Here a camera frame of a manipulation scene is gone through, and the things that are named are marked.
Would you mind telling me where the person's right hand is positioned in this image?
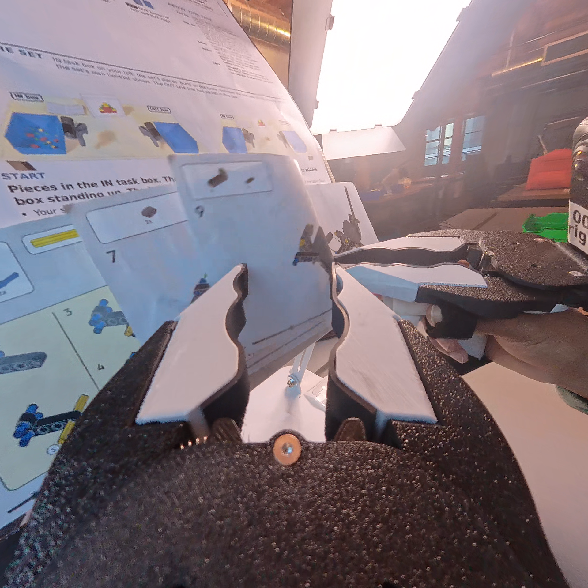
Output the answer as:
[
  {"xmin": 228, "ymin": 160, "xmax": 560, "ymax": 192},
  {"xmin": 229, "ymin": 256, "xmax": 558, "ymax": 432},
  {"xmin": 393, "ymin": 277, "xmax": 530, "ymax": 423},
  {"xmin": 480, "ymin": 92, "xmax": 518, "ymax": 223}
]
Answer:
[{"xmin": 432, "ymin": 308, "xmax": 588, "ymax": 398}]

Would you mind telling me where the wood-edged table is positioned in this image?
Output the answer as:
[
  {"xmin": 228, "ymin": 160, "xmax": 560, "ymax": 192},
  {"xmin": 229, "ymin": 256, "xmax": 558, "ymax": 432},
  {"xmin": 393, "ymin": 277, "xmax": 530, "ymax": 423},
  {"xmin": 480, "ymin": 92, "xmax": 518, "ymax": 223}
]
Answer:
[{"xmin": 441, "ymin": 204, "xmax": 570, "ymax": 241}]

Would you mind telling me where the red bin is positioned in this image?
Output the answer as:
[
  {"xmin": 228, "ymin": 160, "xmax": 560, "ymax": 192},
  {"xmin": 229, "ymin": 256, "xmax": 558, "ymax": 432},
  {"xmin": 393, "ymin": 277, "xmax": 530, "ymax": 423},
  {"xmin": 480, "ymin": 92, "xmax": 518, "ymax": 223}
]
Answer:
[{"xmin": 526, "ymin": 147, "xmax": 574, "ymax": 192}]

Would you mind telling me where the paned window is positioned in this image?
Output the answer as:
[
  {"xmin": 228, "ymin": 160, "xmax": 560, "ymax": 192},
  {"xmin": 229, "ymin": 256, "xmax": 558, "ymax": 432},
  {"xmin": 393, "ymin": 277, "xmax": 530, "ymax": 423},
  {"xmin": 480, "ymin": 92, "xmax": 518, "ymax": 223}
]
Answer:
[{"xmin": 423, "ymin": 115, "xmax": 486, "ymax": 166}]

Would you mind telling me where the instruction booklet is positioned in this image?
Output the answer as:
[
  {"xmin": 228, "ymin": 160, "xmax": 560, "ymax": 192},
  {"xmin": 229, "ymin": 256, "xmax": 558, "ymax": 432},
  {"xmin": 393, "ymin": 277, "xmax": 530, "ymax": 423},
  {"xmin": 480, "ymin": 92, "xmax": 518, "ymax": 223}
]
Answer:
[{"xmin": 0, "ymin": 152, "xmax": 377, "ymax": 492}]

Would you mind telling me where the grey desk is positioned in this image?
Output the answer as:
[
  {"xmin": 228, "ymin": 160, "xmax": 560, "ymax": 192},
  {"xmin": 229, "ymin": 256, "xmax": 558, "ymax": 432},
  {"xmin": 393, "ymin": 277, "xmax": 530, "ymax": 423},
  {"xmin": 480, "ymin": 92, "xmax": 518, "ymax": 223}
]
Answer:
[{"xmin": 460, "ymin": 363, "xmax": 588, "ymax": 588}]

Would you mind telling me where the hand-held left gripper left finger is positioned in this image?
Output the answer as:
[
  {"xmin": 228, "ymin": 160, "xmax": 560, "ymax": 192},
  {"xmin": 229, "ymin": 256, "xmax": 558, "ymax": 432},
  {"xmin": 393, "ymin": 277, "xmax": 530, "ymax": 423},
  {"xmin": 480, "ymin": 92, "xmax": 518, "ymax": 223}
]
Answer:
[{"xmin": 136, "ymin": 265, "xmax": 251, "ymax": 440}]

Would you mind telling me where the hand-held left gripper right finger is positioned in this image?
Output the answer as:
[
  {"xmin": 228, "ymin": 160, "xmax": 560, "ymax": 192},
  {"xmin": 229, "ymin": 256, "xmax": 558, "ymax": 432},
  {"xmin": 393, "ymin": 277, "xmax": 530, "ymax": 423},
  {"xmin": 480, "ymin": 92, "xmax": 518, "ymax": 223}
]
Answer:
[{"xmin": 326, "ymin": 265, "xmax": 438, "ymax": 442}]

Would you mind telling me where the bright studio light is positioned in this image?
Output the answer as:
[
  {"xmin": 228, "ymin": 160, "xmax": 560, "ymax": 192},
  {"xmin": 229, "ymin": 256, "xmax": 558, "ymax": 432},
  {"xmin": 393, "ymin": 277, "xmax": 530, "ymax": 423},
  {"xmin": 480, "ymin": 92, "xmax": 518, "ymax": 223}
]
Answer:
[{"xmin": 311, "ymin": 0, "xmax": 471, "ymax": 161}]

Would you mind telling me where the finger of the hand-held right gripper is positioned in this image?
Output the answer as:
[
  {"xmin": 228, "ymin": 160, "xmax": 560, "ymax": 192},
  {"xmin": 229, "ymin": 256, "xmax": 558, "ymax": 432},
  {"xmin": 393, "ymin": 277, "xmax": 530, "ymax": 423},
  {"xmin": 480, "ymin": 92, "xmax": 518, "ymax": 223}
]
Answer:
[
  {"xmin": 342, "ymin": 262, "xmax": 489, "ymax": 304},
  {"xmin": 333, "ymin": 230, "xmax": 493, "ymax": 269}
]

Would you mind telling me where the green plastic crate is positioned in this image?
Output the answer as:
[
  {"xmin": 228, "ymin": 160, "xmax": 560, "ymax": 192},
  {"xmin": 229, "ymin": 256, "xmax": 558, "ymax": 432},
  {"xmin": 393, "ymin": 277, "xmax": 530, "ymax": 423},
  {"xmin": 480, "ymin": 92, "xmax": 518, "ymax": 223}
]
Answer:
[{"xmin": 522, "ymin": 212, "xmax": 570, "ymax": 243}]

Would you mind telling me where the person's right forearm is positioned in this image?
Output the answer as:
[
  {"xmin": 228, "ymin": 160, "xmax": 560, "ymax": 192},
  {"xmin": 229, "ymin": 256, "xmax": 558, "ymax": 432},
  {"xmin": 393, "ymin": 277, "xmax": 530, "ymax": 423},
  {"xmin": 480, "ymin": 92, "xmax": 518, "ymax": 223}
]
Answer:
[{"xmin": 556, "ymin": 386, "xmax": 588, "ymax": 414}]

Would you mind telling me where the white printed task sheet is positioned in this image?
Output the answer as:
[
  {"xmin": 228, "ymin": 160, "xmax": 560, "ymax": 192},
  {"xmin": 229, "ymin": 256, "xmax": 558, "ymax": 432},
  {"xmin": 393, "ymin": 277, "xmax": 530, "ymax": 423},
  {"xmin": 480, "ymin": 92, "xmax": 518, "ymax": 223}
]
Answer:
[{"xmin": 0, "ymin": 0, "xmax": 331, "ymax": 230}]

